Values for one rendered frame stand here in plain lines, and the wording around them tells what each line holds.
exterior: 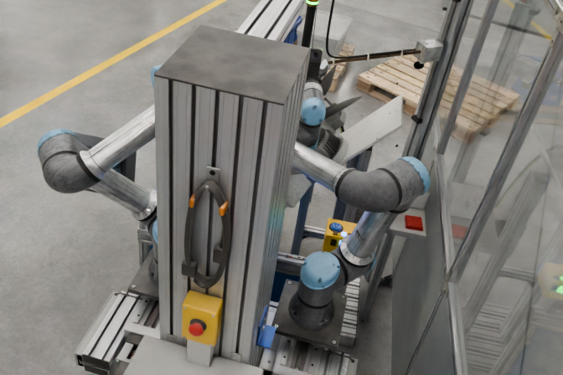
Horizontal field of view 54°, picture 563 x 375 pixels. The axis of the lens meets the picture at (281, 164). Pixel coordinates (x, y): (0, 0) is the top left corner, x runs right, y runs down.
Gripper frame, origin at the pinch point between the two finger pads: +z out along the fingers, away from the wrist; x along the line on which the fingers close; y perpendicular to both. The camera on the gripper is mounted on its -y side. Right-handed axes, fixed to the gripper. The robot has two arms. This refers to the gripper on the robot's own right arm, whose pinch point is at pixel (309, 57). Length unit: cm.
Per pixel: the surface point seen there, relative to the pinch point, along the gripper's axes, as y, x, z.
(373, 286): 138, 55, 18
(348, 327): 159, 45, 6
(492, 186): 19, 61, -40
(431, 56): 13, 56, 40
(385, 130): 36, 38, 14
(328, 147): 50, 17, 17
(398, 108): 31, 44, 25
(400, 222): 80, 54, 7
